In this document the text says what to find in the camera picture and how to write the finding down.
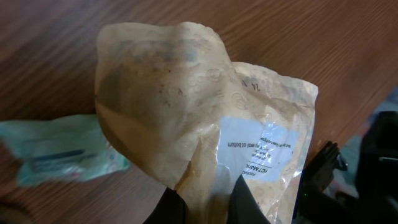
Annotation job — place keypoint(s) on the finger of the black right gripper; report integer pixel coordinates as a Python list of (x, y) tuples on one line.
[(318, 174)]

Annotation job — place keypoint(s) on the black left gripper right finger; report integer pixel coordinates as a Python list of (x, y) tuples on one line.
[(243, 208)]

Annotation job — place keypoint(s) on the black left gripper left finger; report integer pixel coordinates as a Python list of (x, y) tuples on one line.
[(171, 209)]

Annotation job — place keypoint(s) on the beige plastic pouch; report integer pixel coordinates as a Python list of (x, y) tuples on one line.
[(171, 101)]

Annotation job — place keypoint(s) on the teal tissue pack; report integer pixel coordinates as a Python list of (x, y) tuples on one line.
[(68, 149)]

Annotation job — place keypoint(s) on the green lid jar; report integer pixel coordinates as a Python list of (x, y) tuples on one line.
[(14, 214)]

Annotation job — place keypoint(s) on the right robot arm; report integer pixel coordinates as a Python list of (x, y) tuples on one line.
[(375, 180)]

